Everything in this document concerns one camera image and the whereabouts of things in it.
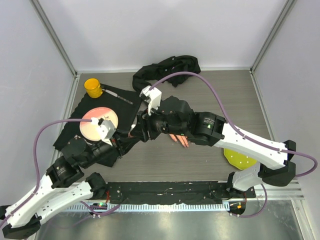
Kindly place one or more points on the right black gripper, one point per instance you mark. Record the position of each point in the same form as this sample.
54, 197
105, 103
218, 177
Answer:
144, 124

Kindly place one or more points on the mannequin hand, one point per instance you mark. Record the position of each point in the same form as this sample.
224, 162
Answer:
183, 140

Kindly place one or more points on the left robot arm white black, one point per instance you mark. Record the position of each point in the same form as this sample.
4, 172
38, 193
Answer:
62, 185

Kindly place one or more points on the pink cream plate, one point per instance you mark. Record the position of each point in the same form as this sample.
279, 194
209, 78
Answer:
89, 129

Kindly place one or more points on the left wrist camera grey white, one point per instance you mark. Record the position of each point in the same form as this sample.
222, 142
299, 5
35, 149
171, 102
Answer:
106, 130

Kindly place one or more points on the yellow cup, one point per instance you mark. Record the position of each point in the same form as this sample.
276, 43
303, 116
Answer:
93, 88

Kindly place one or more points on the table knife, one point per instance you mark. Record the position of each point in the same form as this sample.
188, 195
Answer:
117, 96

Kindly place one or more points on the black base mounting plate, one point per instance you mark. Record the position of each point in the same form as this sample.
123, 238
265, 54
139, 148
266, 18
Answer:
174, 192

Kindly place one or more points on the white slotted cable duct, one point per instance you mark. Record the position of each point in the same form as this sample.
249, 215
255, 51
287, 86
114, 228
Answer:
139, 208

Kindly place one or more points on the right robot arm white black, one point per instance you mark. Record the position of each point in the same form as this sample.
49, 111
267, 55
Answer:
175, 117

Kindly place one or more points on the yellow green plate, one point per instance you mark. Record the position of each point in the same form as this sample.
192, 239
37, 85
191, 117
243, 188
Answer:
239, 160

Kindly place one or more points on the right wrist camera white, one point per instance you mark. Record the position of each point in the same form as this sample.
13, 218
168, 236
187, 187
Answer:
152, 97

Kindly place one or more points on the black sleeved shirt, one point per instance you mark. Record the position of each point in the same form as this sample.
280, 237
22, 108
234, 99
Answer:
156, 71

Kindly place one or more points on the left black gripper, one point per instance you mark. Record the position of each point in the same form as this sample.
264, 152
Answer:
119, 141

